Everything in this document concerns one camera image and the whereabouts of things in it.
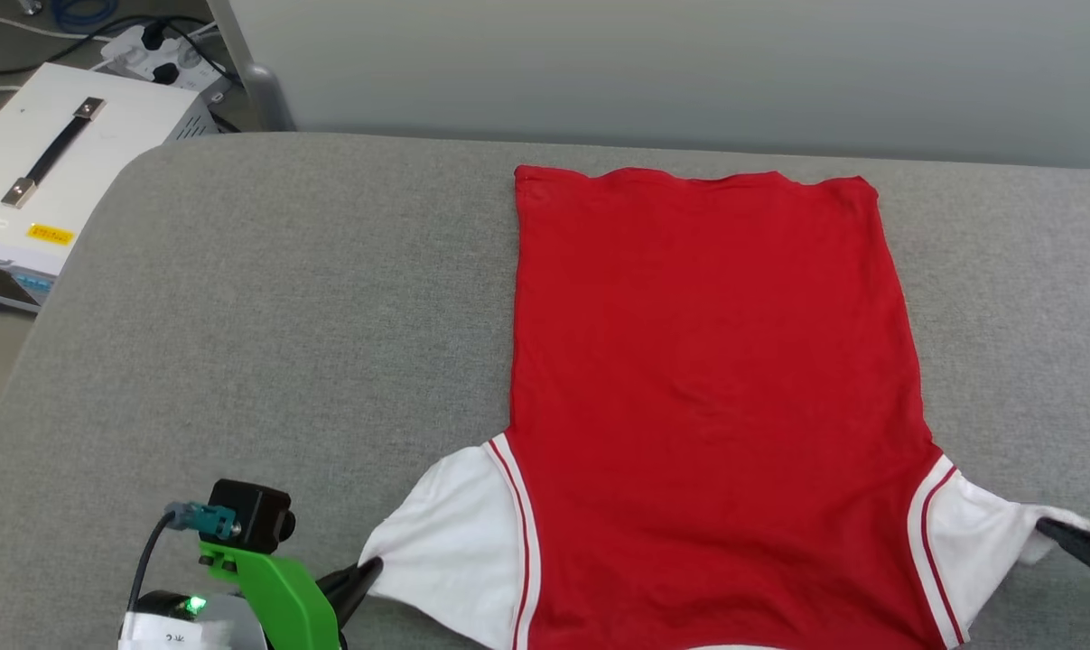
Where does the white partition panel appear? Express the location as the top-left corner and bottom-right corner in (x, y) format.
(206, 0), (1090, 172)

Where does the white power strip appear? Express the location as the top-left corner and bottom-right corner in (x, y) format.
(100, 22), (235, 102)

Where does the black camera cable teal plug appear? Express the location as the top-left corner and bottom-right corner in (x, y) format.
(127, 500), (240, 617)

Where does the red shirt with white sleeves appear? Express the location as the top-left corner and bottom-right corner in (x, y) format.
(358, 164), (1090, 650)

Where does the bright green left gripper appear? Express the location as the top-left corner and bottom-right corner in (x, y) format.
(198, 539), (386, 650)

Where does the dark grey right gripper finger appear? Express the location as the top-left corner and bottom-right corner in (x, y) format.
(1036, 516), (1090, 593)

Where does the blue coiled cable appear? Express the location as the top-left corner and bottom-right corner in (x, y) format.
(51, 0), (121, 30)

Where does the white equipment box black handle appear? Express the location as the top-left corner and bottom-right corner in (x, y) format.
(0, 61), (222, 315)

